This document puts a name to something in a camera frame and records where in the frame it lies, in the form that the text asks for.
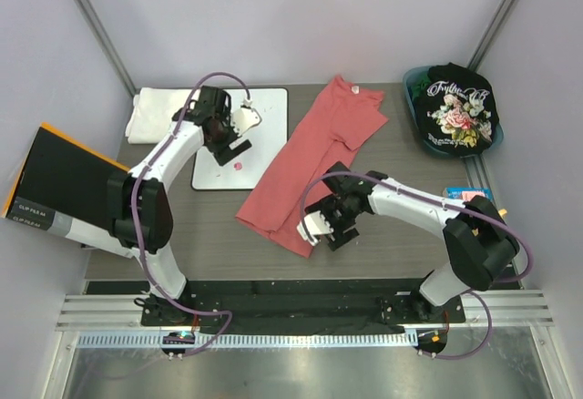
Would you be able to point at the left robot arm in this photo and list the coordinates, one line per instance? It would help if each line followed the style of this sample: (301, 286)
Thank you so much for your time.
(138, 210)

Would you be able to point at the pink sticky note pad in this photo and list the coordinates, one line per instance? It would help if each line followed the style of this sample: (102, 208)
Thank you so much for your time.
(470, 194)

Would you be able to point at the pink t shirt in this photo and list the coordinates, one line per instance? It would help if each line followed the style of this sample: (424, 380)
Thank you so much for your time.
(341, 119)

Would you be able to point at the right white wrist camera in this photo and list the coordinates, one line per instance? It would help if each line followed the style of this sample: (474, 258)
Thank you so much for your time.
(313, 226)

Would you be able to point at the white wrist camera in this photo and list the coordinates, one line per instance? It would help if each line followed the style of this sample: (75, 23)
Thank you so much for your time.
(243, 119)
(313, 226)

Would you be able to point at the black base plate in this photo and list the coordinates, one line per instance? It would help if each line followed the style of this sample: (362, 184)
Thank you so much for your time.
(298, 307)

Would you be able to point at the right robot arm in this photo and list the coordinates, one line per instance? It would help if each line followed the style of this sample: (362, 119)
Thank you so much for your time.
(478, 244)

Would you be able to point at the folded white t shirt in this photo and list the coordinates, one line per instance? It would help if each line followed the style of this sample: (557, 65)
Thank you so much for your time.
(153, 109)

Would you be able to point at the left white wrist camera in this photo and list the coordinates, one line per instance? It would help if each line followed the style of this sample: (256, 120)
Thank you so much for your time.
(243, 119)

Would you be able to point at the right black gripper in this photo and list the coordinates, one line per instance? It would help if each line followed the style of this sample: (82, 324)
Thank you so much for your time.
(338, 238)

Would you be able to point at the slotted cable duct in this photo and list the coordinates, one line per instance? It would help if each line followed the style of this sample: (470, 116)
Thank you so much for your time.
(166, 341)

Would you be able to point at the black floral t shirt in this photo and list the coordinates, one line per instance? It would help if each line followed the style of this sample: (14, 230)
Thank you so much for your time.
(455, 110)

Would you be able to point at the teal plastic basket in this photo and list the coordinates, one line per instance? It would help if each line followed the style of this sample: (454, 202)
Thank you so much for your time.
(410, 78)

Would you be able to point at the blue picture book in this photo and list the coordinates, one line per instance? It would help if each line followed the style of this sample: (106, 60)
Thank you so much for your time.
(455, 192)

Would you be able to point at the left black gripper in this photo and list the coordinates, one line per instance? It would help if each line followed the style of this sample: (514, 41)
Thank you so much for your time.
(223, 154)

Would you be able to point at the aluminium frame rail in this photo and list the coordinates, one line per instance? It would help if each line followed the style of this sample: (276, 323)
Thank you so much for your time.
(118, 312)

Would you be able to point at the black orange clip file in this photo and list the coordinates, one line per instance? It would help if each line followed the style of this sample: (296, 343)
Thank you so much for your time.
(61, 189)

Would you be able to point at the white dry-erase board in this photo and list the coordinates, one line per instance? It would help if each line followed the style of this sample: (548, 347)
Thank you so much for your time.
(267, 139)

